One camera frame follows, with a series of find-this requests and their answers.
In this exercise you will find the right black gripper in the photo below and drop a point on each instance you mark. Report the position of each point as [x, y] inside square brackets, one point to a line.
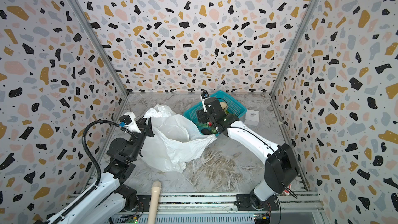
[207, 120]

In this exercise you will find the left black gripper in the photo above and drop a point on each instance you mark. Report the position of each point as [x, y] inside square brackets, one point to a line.
[143, 127]

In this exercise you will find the white plastic bag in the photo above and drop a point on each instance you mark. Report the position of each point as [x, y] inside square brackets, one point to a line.
[176, 140]

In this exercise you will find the cream pear shaped fruit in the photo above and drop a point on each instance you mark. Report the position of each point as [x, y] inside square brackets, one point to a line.
[223, 105]

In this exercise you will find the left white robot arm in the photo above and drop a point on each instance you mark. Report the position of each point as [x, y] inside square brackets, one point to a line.
[108, 195]

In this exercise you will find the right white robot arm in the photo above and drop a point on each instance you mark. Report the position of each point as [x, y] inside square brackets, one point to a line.
[280, 164]

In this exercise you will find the teal plastic basket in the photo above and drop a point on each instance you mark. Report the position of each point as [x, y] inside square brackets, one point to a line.
[228, 103]

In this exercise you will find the white small box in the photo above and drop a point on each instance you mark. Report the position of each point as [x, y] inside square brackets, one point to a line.
[252, 118]

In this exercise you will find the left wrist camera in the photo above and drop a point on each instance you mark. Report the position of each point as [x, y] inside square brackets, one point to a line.
[125, 122]

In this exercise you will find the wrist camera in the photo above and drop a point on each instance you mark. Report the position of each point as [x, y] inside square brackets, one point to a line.
[125, 122]
[204, 96]

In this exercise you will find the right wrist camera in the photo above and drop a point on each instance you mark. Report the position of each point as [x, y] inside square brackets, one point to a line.
[204, 96]

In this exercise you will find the beige wooden handle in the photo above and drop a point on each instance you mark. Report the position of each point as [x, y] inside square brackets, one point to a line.
[155, 193]

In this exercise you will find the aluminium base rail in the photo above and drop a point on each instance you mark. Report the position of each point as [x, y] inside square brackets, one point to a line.
[214, 208]

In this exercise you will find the silver corner frame post left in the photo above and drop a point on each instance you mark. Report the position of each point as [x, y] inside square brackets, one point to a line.
[96, 44]

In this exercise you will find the silver corner frame post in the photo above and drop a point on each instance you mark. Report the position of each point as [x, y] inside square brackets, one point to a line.
[96, 44]
[300, 32]

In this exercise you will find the silver corner frame post right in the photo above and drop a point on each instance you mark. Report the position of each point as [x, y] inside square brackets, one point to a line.
[300, 32]

